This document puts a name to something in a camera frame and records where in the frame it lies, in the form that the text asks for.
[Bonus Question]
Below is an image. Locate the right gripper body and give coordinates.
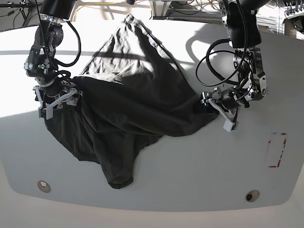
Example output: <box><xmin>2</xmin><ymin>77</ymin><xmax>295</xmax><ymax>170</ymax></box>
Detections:
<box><xmin>33</xmin><ymin>82</ymin><xmax>83</xmax><ymax>112</ymax></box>

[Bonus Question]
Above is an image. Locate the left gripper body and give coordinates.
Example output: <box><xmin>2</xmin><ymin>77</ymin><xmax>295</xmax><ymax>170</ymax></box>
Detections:
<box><xmin>200</xmin><ymin>86</ymin><xmax>249</xmax><ymax>121</ymax></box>

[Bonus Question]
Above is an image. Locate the dark grey T-shirt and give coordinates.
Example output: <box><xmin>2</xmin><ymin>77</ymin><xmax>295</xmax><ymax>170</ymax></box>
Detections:
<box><xmin>45</xmin><ymin>14</ymin><xmax>218</xmax><ymax>189</ymax></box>

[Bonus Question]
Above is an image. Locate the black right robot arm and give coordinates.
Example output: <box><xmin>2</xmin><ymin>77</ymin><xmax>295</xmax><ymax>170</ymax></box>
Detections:
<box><xmin>24</xmin><ymin>0</ymin><xmax>83</xmax><ymax>119</ymax></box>

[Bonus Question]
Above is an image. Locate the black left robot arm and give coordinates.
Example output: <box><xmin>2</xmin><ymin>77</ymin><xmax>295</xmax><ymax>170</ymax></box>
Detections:
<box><xmin>200</xmin><ymin>0</ymin><xmax>267</xmax><ymax>114</ymax></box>

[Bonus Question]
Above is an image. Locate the red tape rectangle marking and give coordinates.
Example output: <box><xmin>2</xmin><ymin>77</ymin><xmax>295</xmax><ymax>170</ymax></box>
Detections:
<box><xmin>265</xmin><ymin>132</ymin><xmax>287</xmax><ymax>168</ymax></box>

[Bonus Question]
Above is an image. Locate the left table grommet hole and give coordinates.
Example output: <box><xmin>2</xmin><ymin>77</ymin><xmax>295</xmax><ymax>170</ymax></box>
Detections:
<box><xmin>37</xmin><ymin>180</ymin><xmax>51</xmax><ymax>193</ymax></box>

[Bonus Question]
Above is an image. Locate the table grommet hole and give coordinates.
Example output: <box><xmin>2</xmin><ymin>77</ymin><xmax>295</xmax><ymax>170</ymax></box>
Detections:
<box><xmin>245</xmin><ymin>190</ymin><xmax>260</xmax><ymax>202</ymax></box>
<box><xmin>37</xmin><ymin>180</ymin><xmax>51</xmax><ymax>193</ymax></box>

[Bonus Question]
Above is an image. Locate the black tripod stand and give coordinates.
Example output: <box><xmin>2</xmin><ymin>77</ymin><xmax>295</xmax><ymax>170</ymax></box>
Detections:
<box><xmin>0</xmin><ymin>0</ymin><xmax>38</xmax><ymax>30</ymax></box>

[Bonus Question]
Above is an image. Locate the right table grommet hole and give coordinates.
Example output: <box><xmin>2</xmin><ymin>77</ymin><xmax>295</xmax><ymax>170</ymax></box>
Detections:
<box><xmin>245</xmin><ymin>190</ymin><xmax>260</xmax><ymax>202</ymax></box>

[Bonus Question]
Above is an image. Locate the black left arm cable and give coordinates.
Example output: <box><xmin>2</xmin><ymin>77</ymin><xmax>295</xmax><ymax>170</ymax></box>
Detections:
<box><xmin>196</xmin><ymin>39</ymin><xmax>240</xmax><ymax>87</ymax></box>

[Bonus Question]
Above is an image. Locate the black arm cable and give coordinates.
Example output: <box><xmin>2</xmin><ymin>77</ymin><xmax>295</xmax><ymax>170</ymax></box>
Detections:
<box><xmin>196</xmin><ymin>39</ymin><xmax>240</xmax><ymax>87</ymax></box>
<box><xmin>56</xmin><ymin>20</ymin><xmax>81</xmax><ymax>79</ymax></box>

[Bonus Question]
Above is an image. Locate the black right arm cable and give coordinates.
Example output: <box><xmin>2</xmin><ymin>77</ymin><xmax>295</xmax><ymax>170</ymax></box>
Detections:
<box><xmin>56</xmin><ymin>20</ymin><xmax>81</xmax><ymax>79</ymax></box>

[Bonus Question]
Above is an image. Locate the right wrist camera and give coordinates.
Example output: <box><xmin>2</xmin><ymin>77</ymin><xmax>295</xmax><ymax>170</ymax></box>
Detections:
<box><xmin>38</xmin><ymin>107</ymin><xmax>53</xmax><ymax>120</ymax></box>

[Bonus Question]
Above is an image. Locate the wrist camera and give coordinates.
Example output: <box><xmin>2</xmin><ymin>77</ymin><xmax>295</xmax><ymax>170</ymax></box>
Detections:
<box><xmin>38</xmin><ymin>107</ymin><xmax>53</xmax><ymax>120</ymax></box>
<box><xmin>223</xmin><ymin>120</ymin><xmax>238</xmax><ymax>132</ymax></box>

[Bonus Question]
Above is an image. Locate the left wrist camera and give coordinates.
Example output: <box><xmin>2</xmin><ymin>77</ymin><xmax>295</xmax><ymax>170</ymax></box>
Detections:
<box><xmin>223</xmin><ymin>120</ymin><xmax>238</xmax><ymax>132</ymax></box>

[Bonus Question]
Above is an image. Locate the aluminium rail with cables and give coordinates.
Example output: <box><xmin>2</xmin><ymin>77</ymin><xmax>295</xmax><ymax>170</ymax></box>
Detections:
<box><xmin>168</xmin><ymin>9</ymin><xmax>285</xmax><ymax>35</ymax></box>

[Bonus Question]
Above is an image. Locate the yellow cable on floor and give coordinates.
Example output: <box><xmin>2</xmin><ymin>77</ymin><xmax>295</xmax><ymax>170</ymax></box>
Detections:
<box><xmin>72</xmin><ymin>1</ymin><xmax>122</xmax><ymax>22</ymax></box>

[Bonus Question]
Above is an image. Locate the black cable bundle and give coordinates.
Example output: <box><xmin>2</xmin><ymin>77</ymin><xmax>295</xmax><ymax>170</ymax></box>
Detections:
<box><xmin>190</xmin><ymin>0</ymin><xmax>226</xmax><ymax>11</ymax></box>

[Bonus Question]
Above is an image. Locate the aluminium frame post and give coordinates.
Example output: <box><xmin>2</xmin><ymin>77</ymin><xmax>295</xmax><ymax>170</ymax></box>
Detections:
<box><xmin>149</xmin><ymin>0</ymin><xmax>171</xmax><ymax>19</ymax></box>

